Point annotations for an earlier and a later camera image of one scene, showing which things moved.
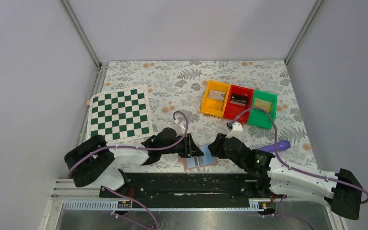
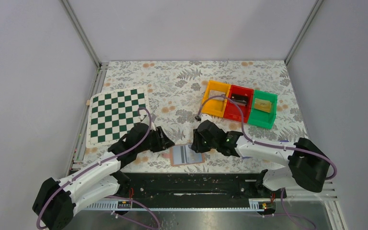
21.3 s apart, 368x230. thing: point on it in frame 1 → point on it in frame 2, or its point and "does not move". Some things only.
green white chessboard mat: (120, 115) does not move
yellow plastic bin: (215, 98) does not move
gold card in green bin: (262, 104) does not move
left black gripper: (188, 147) → (158, 139)
